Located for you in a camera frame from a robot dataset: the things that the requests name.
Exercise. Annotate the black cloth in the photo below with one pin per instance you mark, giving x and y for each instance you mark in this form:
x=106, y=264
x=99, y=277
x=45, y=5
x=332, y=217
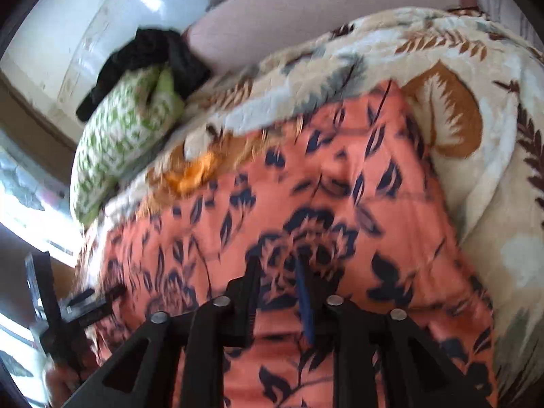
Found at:
x=144, y=46

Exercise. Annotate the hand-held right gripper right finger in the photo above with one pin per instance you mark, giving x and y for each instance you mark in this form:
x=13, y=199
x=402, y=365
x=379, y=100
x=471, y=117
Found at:
x=307, y=306

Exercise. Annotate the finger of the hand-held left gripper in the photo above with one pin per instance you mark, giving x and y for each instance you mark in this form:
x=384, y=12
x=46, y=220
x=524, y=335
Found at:
x=95, y=304

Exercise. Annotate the brown wooden window frame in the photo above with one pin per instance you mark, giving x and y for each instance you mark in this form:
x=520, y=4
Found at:
x=34, y=114

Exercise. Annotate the cream leaf print blanket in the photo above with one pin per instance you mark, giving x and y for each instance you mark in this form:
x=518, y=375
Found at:
x=467, y=51

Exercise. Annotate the pink bolster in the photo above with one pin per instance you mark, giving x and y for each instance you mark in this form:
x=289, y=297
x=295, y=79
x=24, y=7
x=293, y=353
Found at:
x=297, y=21

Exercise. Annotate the orange floral garment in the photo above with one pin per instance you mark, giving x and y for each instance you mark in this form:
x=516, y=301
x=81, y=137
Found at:
x=340, y=178

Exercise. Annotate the person's left forearm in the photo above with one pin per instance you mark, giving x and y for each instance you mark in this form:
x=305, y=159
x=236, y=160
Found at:
x=59, y=386

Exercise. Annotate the green checked pillow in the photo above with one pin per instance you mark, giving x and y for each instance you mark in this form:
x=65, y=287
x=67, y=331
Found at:
x=119, y=136

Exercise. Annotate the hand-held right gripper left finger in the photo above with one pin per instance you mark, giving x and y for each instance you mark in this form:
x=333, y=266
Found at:
x=242, y=306

